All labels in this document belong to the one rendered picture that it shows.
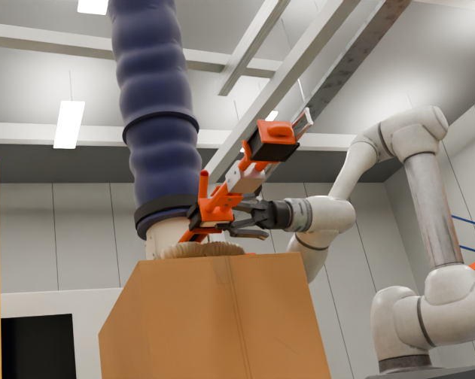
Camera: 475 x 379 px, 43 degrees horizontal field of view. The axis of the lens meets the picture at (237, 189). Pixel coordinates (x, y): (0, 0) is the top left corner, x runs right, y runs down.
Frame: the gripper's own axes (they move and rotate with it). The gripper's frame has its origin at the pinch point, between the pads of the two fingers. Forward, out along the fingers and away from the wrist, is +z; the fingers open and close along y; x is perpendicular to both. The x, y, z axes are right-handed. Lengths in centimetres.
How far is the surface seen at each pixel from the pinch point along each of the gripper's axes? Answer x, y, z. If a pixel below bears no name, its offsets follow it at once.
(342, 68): 320, -338, -349
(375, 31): 255, -338, -350
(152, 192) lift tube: 18.7, -15.4, 8.1
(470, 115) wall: 577, -488, -870
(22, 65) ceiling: 584, -501, -29
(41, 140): 732, -471, -72
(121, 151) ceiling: 803, -501, -223
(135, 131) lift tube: 21.8, -37.1, 9.8
